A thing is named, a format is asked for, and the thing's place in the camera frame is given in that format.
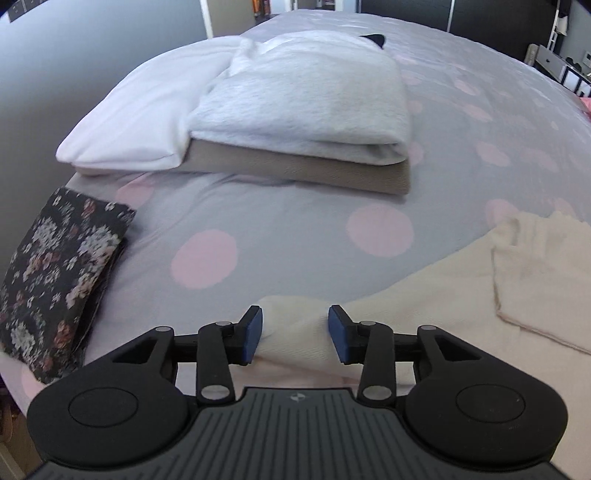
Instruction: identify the light grey folded fleece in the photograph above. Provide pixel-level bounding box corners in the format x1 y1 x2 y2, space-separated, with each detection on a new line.
187 28 413 164

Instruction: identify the dark wardrobe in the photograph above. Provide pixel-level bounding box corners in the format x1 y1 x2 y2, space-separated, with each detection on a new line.
360 0 559 58

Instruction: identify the white folded cloth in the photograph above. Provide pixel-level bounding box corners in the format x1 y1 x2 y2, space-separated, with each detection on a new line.
55 34 241 171

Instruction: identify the grey pink-dotted blanket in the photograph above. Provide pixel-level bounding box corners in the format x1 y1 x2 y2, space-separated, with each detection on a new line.
0 9 591 462

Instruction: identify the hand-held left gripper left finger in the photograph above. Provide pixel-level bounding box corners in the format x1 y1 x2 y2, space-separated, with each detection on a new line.
111 305 264 407

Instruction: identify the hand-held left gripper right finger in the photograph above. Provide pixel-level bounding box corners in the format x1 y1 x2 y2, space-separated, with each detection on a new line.
327 305 483 409

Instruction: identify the white storage cabinet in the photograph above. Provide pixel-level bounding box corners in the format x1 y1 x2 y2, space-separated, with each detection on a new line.
526 44 591 95

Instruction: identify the white metal rack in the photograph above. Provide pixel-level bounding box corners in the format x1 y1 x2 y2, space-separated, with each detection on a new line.
547 0 571 51

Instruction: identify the cream knit garment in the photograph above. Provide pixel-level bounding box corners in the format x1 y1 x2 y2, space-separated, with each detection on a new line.
256 210 591 388

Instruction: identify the dark floral folded cloth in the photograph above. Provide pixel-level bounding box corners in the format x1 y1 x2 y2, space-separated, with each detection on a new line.
0 186 137 385

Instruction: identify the beige folded cloth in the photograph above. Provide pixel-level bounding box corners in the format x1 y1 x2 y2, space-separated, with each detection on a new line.
74 138 411 195

